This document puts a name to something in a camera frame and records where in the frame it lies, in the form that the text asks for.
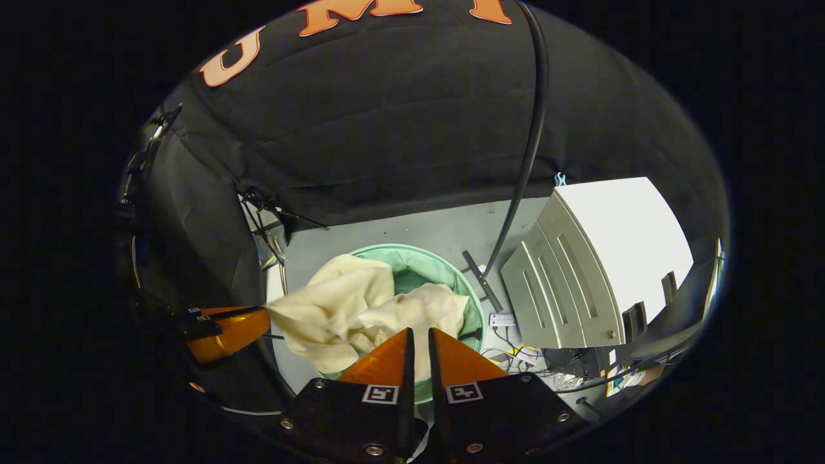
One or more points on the black tripod stand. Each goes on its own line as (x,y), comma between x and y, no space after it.
(261,200)

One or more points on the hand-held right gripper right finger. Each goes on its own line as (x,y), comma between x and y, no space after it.
(437,386)

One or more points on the cream jacket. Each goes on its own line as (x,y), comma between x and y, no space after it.
(341,303)

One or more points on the small blue clip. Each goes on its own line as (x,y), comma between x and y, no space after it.
(559,178)

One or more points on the black clothes rack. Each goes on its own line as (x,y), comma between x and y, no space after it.
(538,96)

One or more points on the black backdrop cloth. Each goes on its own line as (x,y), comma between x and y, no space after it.
(387,129)

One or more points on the green laundry hamper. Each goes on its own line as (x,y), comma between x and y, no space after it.
(419,264)

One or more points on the small white box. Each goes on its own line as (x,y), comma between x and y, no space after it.
(501,319)

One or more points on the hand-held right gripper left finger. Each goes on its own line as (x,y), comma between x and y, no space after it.
(407,386)

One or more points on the white cabinet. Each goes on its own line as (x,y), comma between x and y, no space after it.
(612,225)

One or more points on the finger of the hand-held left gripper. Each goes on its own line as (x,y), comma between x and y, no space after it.
(232,332)

